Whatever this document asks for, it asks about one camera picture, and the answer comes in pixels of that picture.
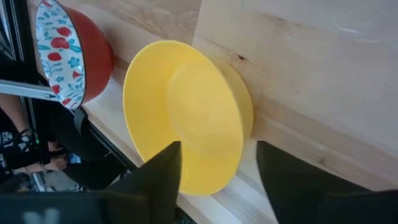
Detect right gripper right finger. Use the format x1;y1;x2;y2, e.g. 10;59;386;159
256;140;374;224

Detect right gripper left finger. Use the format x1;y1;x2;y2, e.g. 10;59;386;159
104;141;183;224

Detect yellow plastic bowl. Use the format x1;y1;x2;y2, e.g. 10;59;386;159
123;39;254;196

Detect red bowl with floral interior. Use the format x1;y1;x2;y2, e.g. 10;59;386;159
35;0;114;110

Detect person's hand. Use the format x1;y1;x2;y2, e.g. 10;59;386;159
43;141;69;172

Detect person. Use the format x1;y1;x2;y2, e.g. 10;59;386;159
0;93;131;192

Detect silver aluminium extrusion bar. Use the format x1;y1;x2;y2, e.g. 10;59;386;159
0;78;62;101

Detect black table edge rail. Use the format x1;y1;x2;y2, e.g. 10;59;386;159
73;107;141;175

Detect black rig frame post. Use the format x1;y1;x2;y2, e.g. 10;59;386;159
0;0;40;82

